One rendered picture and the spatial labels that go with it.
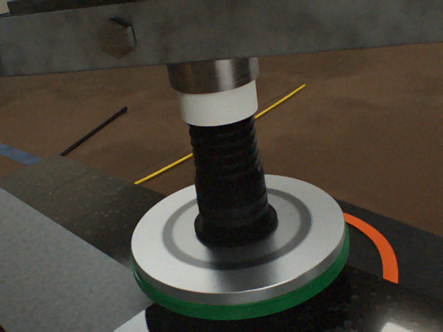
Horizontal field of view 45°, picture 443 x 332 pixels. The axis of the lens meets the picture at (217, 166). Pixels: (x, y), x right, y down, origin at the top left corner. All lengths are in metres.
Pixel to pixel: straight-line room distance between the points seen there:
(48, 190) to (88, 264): 0.23
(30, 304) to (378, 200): 1.80
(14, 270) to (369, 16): 0.48
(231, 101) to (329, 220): 0.16
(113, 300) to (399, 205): 1.76
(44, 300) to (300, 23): 0.39
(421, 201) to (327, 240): 1.76
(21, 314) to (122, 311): 0.11
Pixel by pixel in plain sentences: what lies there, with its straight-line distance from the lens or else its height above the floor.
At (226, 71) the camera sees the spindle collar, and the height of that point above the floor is 1.03.
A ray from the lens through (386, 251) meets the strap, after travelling 1.93.
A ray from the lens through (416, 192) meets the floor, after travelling 2.32.
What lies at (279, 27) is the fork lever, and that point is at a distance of 0.39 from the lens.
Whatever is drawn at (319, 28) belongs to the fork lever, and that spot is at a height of 1.06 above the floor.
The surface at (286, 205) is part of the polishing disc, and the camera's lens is 0.56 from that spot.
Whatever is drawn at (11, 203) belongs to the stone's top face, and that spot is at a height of 0.80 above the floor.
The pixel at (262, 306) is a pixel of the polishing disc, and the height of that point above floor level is 0.85.
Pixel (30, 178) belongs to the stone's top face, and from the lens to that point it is 0.90.
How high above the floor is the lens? 1.15
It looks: 26 degrees down
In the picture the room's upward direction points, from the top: 9 degrees counter-clockwise
